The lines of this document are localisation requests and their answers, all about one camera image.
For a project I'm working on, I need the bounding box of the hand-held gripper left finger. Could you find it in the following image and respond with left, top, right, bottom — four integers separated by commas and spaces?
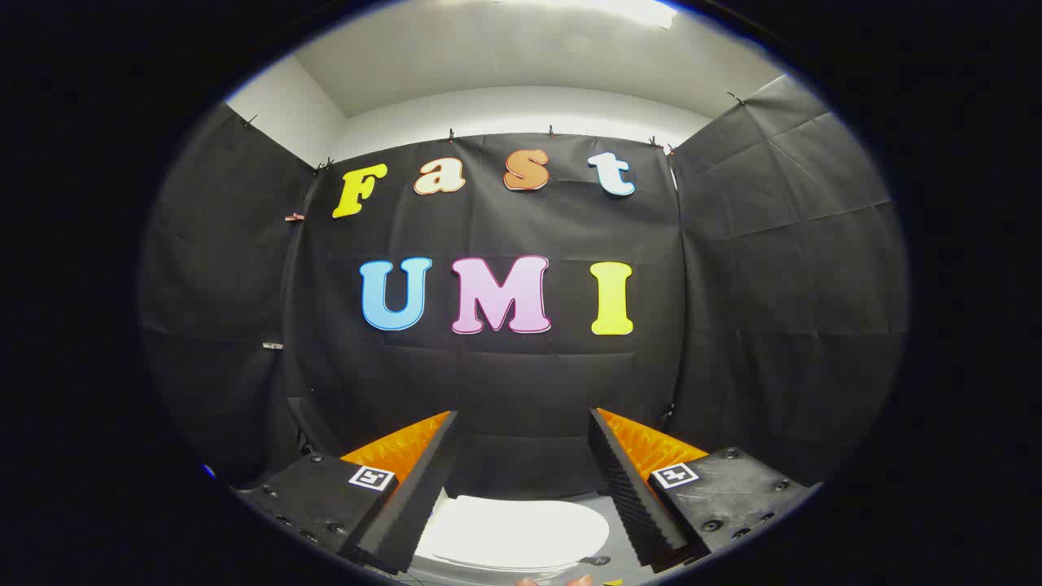
236, 411, 458, 575

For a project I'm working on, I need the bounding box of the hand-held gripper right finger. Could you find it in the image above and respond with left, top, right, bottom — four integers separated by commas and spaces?
588, 407, 819, 573

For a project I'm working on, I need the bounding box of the black backdrop cloth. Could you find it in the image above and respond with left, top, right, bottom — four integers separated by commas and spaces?
138, 73, 908, 501

